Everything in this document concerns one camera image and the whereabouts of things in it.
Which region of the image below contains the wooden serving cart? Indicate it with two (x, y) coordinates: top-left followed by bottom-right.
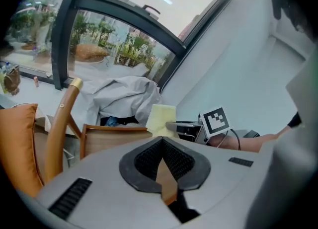
(44, 77), (179, 206)

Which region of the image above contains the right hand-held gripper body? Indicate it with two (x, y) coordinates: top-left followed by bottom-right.
(176, 107), (231, 146)

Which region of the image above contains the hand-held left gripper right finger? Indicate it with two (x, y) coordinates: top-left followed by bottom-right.
(162, 136), (268, 229)

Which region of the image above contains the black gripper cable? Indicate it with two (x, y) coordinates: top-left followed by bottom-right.
(230, 128), (241, 151)

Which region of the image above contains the yellow cloth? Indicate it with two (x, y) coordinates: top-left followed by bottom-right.
(145, 103), (180, 138)

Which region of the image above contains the brown bag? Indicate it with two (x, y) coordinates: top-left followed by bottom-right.
(3, 65), (21, 96)

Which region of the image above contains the person's right forearm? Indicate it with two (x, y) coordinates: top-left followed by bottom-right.
(208, 125), (291, 153)

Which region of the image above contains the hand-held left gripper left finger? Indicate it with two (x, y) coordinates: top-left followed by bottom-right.
(36, 136), (182, 229)

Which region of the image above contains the black window handle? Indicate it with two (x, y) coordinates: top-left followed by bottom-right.
(143, 4), (161, 16)

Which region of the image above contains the black window frame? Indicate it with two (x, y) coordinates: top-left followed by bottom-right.
(51, 0), (239, 91)

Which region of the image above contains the large orange cushion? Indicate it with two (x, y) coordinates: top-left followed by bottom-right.
(0, 103), (45, 198)

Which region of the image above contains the blue fabric bundle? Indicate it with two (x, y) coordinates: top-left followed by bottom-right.
(105, 116), (120, 127)

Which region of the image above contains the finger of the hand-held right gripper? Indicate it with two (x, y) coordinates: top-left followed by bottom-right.
(165, 121), (201, 128)

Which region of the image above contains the grey fabric sheet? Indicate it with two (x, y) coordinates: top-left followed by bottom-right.
(67, 64), (162, 127)

